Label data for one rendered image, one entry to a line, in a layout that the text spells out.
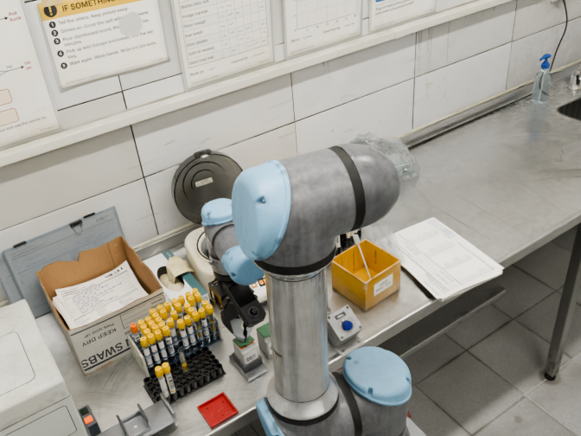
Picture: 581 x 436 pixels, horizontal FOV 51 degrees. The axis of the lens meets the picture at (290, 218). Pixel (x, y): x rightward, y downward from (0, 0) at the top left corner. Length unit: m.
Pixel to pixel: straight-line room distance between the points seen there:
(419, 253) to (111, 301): 0.85
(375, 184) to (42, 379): 0.70
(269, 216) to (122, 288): 1.02
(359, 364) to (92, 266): 0.93
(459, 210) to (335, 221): 1.24
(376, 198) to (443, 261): 0.98
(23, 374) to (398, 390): 0.66
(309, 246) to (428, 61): 1.59
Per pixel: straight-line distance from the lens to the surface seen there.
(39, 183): 1.67
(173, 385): 1.42
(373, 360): 1.06
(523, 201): 2.05
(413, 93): 2.27
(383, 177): 0.78
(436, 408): 2.51
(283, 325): 0.86
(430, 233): 1.84
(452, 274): 1.69
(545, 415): 2.58
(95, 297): 1.69
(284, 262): 0.77
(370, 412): 1.04
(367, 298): 1.56
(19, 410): 1.18
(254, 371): 1.45
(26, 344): 1.26
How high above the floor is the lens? 1.97
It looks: 34 degrees down
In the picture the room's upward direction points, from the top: 5 degrees counter-clockwise
